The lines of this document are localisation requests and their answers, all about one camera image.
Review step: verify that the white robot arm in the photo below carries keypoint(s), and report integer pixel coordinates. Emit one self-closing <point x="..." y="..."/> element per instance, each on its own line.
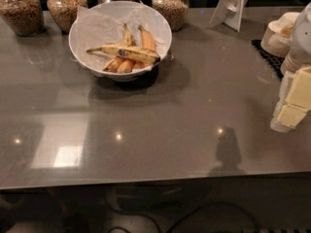
<point x="299" y="55"/>

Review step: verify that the right orange banana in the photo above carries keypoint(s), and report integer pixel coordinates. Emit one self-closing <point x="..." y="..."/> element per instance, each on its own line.
<point x="148" y="42"/>

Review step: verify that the left lower banana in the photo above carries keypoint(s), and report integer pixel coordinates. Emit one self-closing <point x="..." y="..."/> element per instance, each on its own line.
<point x="118" y="64"/>

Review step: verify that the white bowl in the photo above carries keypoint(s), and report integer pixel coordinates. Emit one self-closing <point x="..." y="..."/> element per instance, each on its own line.
<point x="120" y="13"/>

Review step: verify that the white paper bowl liner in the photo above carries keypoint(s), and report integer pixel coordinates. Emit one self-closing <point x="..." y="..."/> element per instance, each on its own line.
<point x="94" y="29"/>

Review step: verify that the black rubber mat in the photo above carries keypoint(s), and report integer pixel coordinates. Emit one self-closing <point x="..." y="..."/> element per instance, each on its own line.
<point x="274" y="62"/>

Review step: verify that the stack of white paper bowls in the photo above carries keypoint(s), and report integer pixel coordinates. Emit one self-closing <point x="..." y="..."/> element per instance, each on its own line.
<point x="276" y="39"/>

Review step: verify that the white folded card stand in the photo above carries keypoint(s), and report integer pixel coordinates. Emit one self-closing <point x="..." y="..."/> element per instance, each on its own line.
<point x="228" y="12"/>

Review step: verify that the grain jar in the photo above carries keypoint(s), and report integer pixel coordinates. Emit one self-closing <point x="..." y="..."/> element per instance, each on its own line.
<point x="24" y="17"/>
<point x="64" y="12"/>
<point x="174" y="11"/>

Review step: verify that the far left grain jar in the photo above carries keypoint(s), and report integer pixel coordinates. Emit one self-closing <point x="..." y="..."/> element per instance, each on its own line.
<point x="24" y="17"/>

